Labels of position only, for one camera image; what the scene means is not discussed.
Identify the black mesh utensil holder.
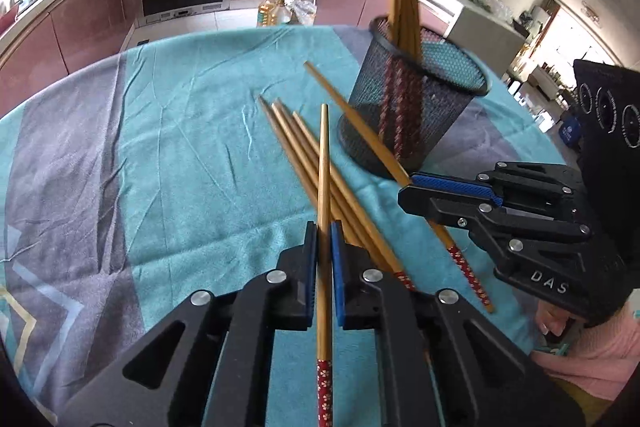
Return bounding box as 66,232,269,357
338,17,491,180

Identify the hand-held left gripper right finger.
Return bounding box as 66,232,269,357
329,221,588,427

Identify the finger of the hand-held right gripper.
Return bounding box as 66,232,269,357
398,184,627,326
410,162,586,212

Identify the teal grey printed tablecloth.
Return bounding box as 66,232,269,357
0,24,571,427

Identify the person's right hand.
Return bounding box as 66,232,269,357
536,307,569,339

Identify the wooden chopstick red patterned end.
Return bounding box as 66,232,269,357
304,61,495,314
315,103,335,427

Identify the mustard yellow clothing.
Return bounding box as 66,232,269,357
550,379,626,427

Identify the yellow oil bottle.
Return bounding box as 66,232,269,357
257,0,278,28

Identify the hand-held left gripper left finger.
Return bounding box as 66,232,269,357
50,221,321,427

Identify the bunch of wooden chopsticks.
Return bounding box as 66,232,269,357
258,0,423,290

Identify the person's right forearm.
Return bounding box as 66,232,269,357
530,292,640,403

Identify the plastic bag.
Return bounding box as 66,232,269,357
290,0,317,26

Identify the long pink base cabinet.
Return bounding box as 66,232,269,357
0,0,141,92

